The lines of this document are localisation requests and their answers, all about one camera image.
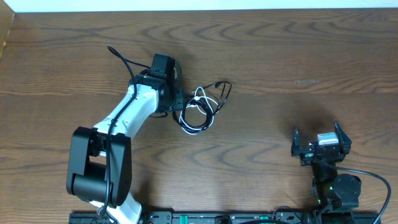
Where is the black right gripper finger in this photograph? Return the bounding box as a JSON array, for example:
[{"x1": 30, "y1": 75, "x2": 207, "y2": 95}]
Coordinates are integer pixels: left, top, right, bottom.
[
  {"x1": 293, "y1": 126, "x2": 300, "y2": 149},
  {"x1": 333, "y1": 120, "x2": 351, "y2": 146}
]

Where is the thick black cable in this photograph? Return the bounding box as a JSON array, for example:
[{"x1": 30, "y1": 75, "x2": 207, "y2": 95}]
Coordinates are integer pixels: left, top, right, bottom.
[{"x1": 149, "y1": 60, "x2": 216, "y2": 134}]

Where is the white USB cable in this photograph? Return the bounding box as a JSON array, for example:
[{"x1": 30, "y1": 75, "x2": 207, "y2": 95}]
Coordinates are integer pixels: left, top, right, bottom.
[{"x1": 178, "y1": 86, "x2": 220, "y2": 136}]

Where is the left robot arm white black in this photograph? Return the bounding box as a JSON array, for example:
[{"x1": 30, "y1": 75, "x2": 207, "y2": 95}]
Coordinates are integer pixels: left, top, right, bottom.
[{"x1": 66, "y1": 54, "x2": 182, "y2": 223}]

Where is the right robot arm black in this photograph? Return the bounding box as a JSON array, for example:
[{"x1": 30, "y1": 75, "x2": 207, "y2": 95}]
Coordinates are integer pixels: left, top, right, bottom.
[{"x1": 291, "y1": 120, "x2": 361, "y2": 223}]

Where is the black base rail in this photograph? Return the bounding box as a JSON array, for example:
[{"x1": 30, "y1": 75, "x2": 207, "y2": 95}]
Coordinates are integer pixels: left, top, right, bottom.
[{"x1": 68, "y1": 211, "x2": 382, "y2": 224}]

